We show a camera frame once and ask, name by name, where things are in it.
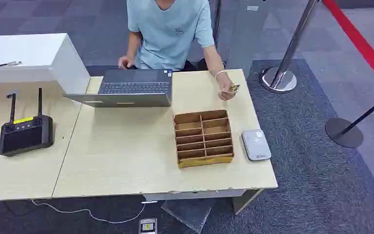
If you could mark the person's right hand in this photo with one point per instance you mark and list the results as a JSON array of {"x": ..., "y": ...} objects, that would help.
[{"x": 125, "y": 62}]

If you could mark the person's left hand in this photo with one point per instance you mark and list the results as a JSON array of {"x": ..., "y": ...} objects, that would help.
[{"x": 226, "y": 87}]

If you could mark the yellow card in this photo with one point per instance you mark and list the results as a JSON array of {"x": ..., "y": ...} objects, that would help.
[{"x": 234, "y": 87}]

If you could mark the grey laptop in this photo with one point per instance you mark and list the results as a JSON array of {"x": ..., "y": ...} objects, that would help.
[{"x": 135, "y": 87}]

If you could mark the person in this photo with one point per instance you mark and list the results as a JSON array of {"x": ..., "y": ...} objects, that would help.
[{"x": 167, "y": 32}]

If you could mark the chrome stanchion with round base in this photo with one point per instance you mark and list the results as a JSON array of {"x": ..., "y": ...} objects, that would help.
[{"x": 279, "y": 79}]

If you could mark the wooden card box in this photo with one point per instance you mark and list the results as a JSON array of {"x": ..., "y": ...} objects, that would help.
[{"x": 203, "y": 139}]

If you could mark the pale grey card reader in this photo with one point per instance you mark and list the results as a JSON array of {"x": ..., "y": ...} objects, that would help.
[{"x": 256, "y": 145}]

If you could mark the white cabinet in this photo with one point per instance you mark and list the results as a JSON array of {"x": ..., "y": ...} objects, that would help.
[{"x": 29, "y": 55}]

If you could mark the small grey pad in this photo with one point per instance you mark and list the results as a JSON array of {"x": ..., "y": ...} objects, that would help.
[{"x": 12, "y": 93}]

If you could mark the black remote controller with antennas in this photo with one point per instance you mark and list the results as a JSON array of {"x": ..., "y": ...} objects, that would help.
[{"x": 25, "y": 137}]

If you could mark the black stanchion with round base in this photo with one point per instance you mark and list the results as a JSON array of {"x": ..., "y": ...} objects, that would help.
[{"x": 343, "y": 132}]

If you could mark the grey floor plate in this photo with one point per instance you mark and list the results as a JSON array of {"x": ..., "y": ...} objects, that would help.
[{"x": 190, "y": 211}]

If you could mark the red barrier belt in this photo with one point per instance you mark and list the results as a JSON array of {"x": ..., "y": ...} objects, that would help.
[{"x": 361, "y": 45}]

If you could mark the floor socket box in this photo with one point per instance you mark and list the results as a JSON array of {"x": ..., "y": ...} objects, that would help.
[{"x": 148, "y": 226}]

